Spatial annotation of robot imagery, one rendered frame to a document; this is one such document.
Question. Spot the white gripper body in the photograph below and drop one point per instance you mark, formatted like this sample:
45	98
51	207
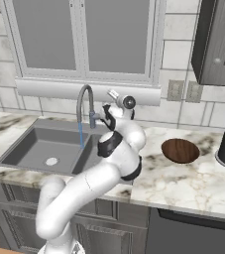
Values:
113	95

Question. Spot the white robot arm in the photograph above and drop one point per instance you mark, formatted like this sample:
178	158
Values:
94	185

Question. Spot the grey kitchen sink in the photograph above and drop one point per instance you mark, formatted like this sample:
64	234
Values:
44	147

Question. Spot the brown wooden bowl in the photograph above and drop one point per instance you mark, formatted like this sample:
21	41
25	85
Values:
180	150

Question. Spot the grey curved tap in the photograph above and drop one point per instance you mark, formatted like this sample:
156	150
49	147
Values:
91	99

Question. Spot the blue water stream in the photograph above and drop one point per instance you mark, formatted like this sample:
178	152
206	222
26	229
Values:
81	135

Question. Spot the grey window sill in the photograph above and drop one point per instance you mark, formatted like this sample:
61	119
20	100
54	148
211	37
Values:
51	90

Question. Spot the grey framed window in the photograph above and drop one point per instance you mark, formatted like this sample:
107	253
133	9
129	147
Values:
81	36

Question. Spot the round cupboard knob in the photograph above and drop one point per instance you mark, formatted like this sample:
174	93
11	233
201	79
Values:
217	61

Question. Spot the grey drawer front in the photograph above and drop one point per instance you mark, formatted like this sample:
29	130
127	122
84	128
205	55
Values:
130	211
15	191

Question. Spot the grey upper cupboard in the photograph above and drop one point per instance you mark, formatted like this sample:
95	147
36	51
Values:
216	36

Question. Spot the grey lower cupboard door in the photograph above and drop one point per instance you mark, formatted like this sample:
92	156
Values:
114	238
15	226

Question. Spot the dark grey dishwasher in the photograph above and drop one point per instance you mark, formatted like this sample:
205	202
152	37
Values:
190	239

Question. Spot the grey wall socket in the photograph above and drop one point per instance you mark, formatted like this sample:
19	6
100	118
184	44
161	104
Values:
194	92
175	90

